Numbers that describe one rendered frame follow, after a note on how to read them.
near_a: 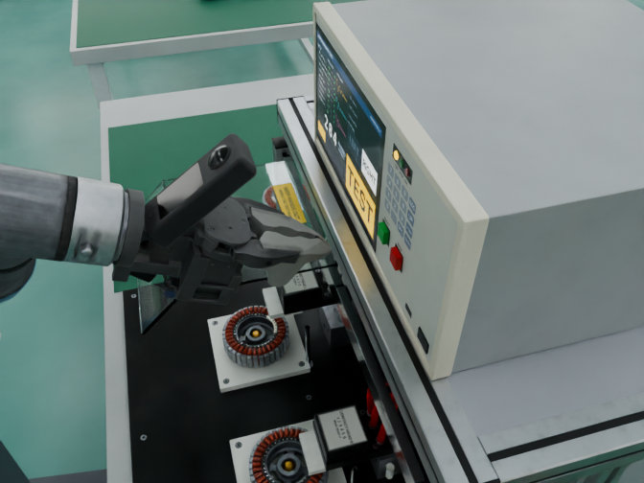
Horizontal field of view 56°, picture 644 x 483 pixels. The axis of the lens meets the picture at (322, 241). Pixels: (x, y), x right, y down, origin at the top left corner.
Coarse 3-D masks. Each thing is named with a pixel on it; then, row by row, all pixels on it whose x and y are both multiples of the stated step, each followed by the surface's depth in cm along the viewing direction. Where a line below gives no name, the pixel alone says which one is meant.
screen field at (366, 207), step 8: (352, 168) 72; (352, 176) 73; (352, 184) 74; (360, 184) 70; (352, 192) 75; (360, 192) 71; (360, 200) 71; (368, 200) 68; (360, 208) 72; (368, 208) 69; (368, 216) 70; (368, 224) 70
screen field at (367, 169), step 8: (352, 136) 70; (352, 144) 71; (352, 152) 71; (360, 152) 68; (360, 160) 68; (368, 160) 66; (360, 168) 69; (368, 168) 66; (368, 176) 67; (376, 176) 64; (376, 184) 64
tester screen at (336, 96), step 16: (320, 48) 77; (320, 64) 78; (336, 64) 71; (320, 80) 80; (336, 80) 72; (320, 96) 81; (336, 96) 73; (352, 96) 67; (320, 112) 83; (336, 112) 75; (352, 112) 68; (368, 112) 63; (336, 128) 76; (352, 128) 70; (368, 128) 64; (368, 144) 65; (352, 160) 72; (368, 192) 68
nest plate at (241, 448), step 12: (312, 420) 93; (264, 432) 91; (240, 444) 90; (252, 444) 90; (240, 456) 88; (300, 456) 88; (240, 468) 87; (240, 480) 86; (276, 480) 86; (336, 480) 86
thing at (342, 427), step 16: (320, 416) 83; (336, 416) 83; (352, 416) 83; (368, 416) 86; (400, 416) 86; (304, 432) 86; (320, 432) 82; (336, 432) 81; (352, 432) 81; (368, 432) 84; (304, 448) 84; (320, 448) 83; (336, 448) 80; (352, 448) 80; (368, 448) 81; (384, 448) 82; (320, 464) 82; (336, 464) 81; (352, 464) 82
